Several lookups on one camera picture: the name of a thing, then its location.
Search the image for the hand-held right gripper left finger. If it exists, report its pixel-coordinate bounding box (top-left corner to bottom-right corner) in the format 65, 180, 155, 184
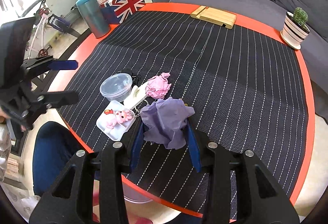
29, 121, 144, 224

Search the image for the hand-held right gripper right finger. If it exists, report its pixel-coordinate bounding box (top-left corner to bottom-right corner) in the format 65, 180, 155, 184
186, 121, 301, 224

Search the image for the black hair clip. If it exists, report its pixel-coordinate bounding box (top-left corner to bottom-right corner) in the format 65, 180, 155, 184
120, 68, 140, 85

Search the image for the printed light shirt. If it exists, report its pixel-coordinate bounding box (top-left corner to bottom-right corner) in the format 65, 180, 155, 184
0, 180, 39, 222

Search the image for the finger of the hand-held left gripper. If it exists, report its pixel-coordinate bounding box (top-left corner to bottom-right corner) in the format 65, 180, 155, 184
31, 90, 80, 112
22, 57, 79, 78

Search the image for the white forked plastic piece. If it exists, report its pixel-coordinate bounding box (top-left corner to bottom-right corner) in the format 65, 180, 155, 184
124, 85, 149, 109

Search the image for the flag print tissue box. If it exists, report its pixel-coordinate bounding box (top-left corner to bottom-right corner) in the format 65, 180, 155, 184
99, 0, 146, 25

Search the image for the green cactus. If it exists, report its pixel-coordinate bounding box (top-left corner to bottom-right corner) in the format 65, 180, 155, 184
292, 7, 309, 31

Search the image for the person's left forearm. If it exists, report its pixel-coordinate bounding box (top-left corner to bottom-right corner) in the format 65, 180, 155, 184
0, 124, 12, 183

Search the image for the pink bicycle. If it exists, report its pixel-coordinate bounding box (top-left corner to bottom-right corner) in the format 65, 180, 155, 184
26, 0, 67, 59

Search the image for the red table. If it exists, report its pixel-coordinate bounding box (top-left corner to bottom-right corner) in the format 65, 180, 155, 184
59, 2, 316, 224

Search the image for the transparent trash bin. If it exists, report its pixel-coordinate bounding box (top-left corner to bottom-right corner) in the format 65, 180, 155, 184
123, 183, 154, 204

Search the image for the crumpled pink paper ball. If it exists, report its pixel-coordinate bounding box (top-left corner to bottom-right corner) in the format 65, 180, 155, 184
145, 73, 172, 99

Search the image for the person's left leg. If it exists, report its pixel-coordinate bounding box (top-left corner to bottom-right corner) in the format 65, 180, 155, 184
33, 122, 98, 196

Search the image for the black white-striped table mat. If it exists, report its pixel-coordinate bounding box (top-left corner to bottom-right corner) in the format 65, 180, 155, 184
56, 10, 308, 221

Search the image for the dark blue folding cart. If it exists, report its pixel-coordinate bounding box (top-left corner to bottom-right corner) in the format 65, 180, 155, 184
47, 14, 71, 32

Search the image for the clear round plastic container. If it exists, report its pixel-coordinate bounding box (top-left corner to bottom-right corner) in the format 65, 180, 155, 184
100, 73, 133, 102

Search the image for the wooden phone stand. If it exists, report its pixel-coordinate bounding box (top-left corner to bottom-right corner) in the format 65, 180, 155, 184
190, 5, 237, 30

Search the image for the pink toy figure keychain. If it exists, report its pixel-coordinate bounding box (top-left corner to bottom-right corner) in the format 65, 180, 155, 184
105, 109, 134, 129

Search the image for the white striped plant pot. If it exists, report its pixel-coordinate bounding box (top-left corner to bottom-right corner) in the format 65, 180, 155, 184
280, 11, 310, 50

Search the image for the teal thermos bottle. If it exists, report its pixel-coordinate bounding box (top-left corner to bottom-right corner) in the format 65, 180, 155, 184
76, 0, 111, 39

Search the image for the purple paper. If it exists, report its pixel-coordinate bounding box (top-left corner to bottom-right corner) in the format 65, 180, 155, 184
140, 98, 195, 150

